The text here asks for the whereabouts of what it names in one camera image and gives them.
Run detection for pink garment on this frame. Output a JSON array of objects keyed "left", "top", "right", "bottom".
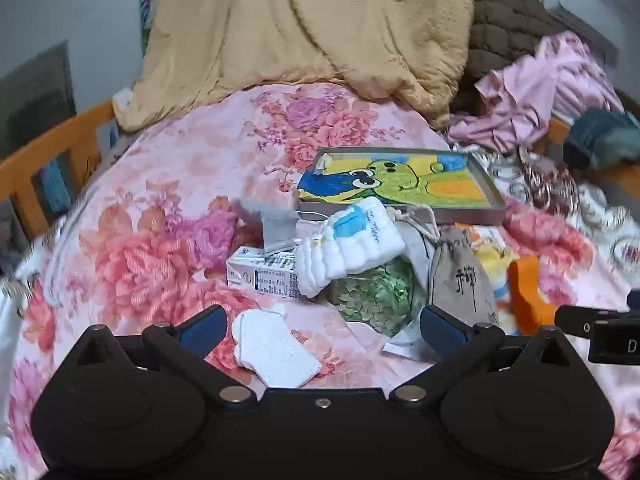
[{"left": 445, "top": 31, "right": 626, "bottom": 153}]

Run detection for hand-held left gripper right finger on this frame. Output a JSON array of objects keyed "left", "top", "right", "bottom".
[{"left": 389, "top": 305, "right": 576, "bottom": 405}]

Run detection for brown quilted blanket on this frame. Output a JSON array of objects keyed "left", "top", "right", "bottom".
[{"left": 452, "top": 0, "right": 576, "bottom": 116}]

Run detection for blue denim jeans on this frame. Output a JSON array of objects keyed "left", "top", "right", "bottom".
[{"left": 562, "top": 107, "right": 640, "bottom": 171}]

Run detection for yellow dotted quilt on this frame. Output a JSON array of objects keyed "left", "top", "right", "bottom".
[{"left": 112, "top": 0, "right": 475, "bottom": 133}]

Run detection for pink floral bedsheet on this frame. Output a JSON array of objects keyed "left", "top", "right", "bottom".
[{"left": 0, "top": 82, "right": 640, "bottom": 480}]

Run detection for white and gold patterned sheet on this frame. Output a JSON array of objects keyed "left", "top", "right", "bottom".
[{"left": 465, "top": 145, "right": 640, "bottom": 291}]

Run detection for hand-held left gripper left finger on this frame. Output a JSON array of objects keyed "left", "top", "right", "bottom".
[{"left": 75, "top": 304, "right": 258, "bottom": 406}]

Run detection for white air conditioner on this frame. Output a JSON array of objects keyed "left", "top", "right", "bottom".
[{"left": 542, "top": 0, "right": 618, "bottom": 66}]

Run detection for grey drawstring pouch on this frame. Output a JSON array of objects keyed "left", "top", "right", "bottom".
[{"left": 429, "top": 227, "right": 501, "bottom": 331}]

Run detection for grey sock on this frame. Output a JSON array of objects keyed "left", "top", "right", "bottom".
[{"left": 235, "top": 197, "right": 301, "bottom": 256}]

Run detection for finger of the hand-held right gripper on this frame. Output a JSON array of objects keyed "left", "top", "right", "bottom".
[{"left": 555, "top": 305, "right": 640, "bottom": 337}]

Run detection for grey box with frog painting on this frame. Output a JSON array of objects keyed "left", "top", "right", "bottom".
[{"left": 292, "top": 147, "right": 507, "bottom": 227}]

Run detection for orange plastic cup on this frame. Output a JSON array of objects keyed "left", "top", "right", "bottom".
[{"left": 506, "top": 255, "right": 558, "bottom": 337}]

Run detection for white and blue sock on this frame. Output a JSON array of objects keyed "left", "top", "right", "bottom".
[{"left": 294, "top": 196, "right": 407, "bottom": 298}]

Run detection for grey wall picture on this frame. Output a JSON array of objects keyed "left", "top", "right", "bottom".
[{"left": 0, "top": 41, "right": 77, "bottom": 153}]

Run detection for white milk carton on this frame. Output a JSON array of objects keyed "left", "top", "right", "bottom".
[{"left": 226, "top": 246, "right": 303, "bottom": 300}]

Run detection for white towel sock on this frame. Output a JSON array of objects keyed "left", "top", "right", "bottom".
[{"left": 231, "top": 304, "right": 322, "bottom": 389}]

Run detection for teal patterned wall poster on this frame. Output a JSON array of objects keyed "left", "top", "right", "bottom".
[{"left": 139, "top": 0, "right": 160, "bottom": 58}]

